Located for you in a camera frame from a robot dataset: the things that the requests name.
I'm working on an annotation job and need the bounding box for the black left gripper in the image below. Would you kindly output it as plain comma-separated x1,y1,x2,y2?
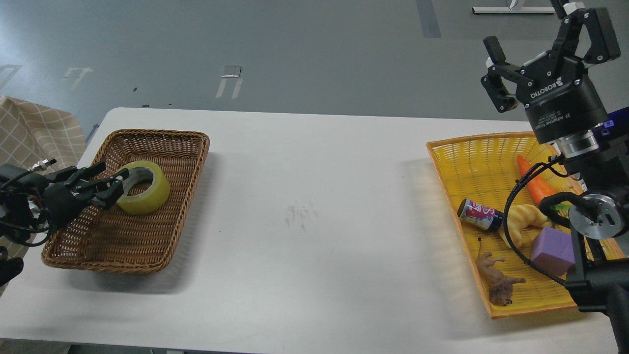
43,161,129,232

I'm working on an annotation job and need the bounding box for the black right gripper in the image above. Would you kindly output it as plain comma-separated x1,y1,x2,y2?
481,0,622,144

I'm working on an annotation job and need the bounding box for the yellow tape roll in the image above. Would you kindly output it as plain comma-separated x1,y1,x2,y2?
116,160,171,215

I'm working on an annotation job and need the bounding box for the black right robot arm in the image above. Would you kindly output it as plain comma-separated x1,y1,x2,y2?
481,0,629,354

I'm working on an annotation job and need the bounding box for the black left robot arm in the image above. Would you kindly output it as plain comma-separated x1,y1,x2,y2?
0,158,130,247

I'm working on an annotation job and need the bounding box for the brown wicker basket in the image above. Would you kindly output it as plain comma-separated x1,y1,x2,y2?
41,129,210,274

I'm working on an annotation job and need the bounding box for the beige checkered cloth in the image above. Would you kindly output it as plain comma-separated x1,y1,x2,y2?
0,95,87,295

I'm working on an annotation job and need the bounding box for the white stand base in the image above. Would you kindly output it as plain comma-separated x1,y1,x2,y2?
471,0,555,14

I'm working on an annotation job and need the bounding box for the toy carrot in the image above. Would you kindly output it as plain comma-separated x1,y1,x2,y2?
516,154,559,206

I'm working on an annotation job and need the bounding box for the yellow plastic basket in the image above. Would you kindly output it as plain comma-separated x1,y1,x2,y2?
426,131,625,319

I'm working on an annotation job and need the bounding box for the toy croissant bread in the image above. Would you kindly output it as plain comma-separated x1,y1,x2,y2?
506,204,552,247

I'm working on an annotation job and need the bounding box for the small drink can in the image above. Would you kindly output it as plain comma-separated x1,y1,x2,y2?
457,199,505,232

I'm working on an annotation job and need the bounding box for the purple foam block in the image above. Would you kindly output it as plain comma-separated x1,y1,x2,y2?
530,227,575,276

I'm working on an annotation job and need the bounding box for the brown toy lion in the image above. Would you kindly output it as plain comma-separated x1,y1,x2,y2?
475,237,526,307

